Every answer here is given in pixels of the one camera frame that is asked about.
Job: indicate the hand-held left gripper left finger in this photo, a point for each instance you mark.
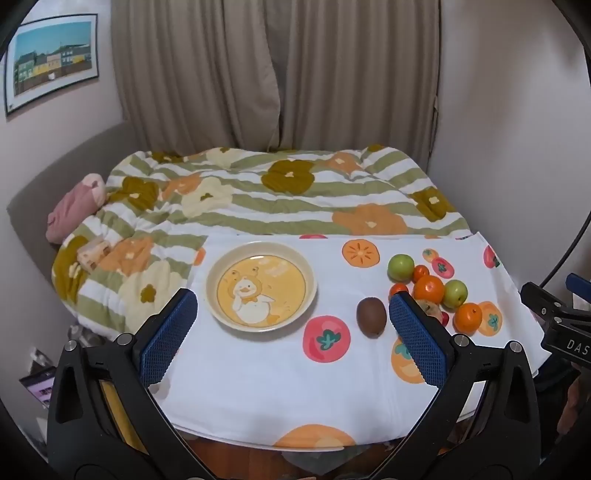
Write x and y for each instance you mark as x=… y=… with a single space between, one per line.
x=168 y=337

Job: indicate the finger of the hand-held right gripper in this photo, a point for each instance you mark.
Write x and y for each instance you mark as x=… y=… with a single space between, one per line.
x=545 y=300
x=579 y=282

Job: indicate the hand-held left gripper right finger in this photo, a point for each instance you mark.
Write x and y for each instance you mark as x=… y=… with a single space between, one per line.
x=418 y=341

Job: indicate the yellow red apple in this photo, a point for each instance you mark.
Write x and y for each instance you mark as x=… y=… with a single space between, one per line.
x=432 y=308

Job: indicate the brown kiwi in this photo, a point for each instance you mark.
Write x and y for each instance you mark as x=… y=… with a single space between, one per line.
x=371 y=317

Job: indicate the orange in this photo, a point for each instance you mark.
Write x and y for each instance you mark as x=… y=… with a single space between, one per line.
x=428 y=288
x=467 y=318

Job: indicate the green apple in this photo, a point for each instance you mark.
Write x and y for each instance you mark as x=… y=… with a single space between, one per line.
x=400 y=267
x=455 y=293

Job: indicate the duck print plate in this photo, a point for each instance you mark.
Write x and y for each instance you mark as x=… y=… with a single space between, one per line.
x=261 y=286

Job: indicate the cherry tomato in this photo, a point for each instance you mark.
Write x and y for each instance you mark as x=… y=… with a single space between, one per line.
x=444 y=317
x=398 y=289
x=420 y=272

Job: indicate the tissue pack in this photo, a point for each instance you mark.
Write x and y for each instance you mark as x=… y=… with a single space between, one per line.
x=92 y=254

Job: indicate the fruit print white tablecloth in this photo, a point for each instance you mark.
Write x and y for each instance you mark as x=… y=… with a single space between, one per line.
x=277 y=378

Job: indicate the phone with lit screen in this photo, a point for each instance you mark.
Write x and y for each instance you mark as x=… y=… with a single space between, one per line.
x=39 y=387

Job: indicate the floral striped blanket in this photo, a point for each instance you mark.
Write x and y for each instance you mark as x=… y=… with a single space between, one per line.
x=258 y=194

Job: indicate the grey bed headboard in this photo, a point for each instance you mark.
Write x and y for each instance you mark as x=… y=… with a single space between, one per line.
x=41 y=194

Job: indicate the beige curtain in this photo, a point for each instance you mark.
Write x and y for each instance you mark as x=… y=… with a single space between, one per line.
x=277 y=69

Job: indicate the framed wall poster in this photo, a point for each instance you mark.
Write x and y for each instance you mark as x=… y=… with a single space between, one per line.
x=51 y=62

